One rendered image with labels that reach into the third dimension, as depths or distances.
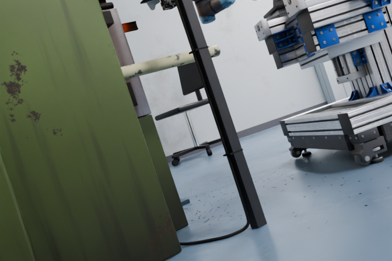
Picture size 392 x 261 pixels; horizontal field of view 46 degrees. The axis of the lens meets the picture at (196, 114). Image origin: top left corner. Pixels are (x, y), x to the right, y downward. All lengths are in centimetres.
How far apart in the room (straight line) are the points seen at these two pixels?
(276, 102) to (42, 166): 453
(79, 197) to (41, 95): 32
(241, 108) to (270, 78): 52
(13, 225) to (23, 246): 6
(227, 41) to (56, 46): 430
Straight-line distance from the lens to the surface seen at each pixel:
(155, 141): 183
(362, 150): 192
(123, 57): 185
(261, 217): 153
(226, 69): 558
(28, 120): 140
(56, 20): 150
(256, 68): 567
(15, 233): 127
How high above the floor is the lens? 40
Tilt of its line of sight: level
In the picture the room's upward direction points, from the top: 19 degrees counter-clockwise
